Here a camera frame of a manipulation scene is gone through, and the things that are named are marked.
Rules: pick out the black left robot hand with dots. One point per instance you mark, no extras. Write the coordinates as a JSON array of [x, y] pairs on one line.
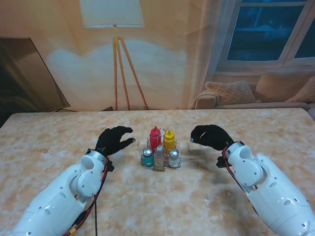
[[112, 142]]

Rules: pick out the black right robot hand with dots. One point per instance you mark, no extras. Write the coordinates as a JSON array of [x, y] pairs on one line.
[[214, 137]]

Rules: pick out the teal shaker with metal cap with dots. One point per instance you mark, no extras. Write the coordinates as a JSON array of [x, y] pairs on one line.
[[148, 158]]

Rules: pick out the red squeeze bottle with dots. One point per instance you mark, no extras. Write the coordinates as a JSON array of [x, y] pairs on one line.
[[155, 138]]

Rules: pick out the yellow squeeze bottle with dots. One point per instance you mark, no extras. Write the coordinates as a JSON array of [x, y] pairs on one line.
[[169, 140]]

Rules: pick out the white shaker with metal cap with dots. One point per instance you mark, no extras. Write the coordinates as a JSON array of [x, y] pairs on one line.
[[174, 158]]

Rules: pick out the clear square glass bottle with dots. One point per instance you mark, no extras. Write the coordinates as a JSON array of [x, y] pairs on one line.
[[159, 161]]

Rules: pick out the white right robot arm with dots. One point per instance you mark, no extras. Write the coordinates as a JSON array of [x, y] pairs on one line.
[[270, 189]]

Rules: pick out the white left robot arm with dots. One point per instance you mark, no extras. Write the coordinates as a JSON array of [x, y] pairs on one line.
[[61, 201]]

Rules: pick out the knitted beige cushion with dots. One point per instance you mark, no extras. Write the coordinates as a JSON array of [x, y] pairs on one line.
[[231, 92]]

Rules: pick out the beige sofa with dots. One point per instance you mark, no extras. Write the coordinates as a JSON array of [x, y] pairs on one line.
[[270, 103]]

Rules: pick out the dark flat television screen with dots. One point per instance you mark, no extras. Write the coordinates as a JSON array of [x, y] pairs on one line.
[[22, 81]]

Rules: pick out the tripod floor lamp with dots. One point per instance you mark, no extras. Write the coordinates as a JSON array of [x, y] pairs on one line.
[[113, 14]]

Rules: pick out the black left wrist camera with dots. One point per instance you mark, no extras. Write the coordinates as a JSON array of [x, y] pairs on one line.
[[110, 166]]

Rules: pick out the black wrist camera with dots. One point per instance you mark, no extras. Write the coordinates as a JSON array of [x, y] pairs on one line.
[[110, 166], [221, 162]]

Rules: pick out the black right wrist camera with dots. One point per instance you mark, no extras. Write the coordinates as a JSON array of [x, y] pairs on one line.
[[221, 162]]

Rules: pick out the window with white frame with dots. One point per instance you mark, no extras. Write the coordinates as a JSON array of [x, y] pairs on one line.
[[258, 32]]

